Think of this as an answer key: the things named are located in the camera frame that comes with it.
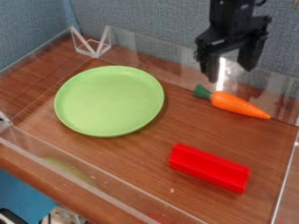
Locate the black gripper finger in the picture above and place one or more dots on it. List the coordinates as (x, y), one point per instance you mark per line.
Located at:
(250, 51)
(210, 66)

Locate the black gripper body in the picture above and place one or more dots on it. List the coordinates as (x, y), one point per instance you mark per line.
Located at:
(231, 22)

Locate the orange toy carrot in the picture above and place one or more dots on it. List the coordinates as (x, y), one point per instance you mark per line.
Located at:
(231, 103)

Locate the green plastic plate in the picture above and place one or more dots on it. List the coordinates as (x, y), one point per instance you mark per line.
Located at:
(109, 101)

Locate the red rectangular block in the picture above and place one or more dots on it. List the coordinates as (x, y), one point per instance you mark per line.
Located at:
(210, 167)

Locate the clear acrylic corner bracket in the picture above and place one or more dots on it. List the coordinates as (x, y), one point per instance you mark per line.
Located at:
(90, 47)

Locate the clear acrylic enclosure walls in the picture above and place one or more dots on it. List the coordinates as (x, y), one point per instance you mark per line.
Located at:
(115, 180)

